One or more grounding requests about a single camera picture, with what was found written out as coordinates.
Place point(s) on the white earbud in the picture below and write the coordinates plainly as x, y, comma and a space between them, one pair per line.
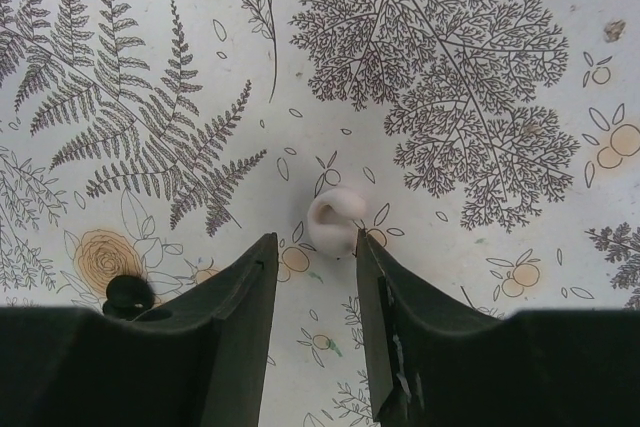
330, 221

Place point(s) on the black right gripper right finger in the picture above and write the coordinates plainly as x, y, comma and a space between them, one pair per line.
434, 361

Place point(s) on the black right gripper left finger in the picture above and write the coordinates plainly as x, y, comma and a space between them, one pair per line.
197, 360

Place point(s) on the black earbud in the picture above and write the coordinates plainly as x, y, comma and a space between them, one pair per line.
127, 297

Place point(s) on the floral patterned table mat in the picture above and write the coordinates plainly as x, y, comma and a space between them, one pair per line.
496, 143

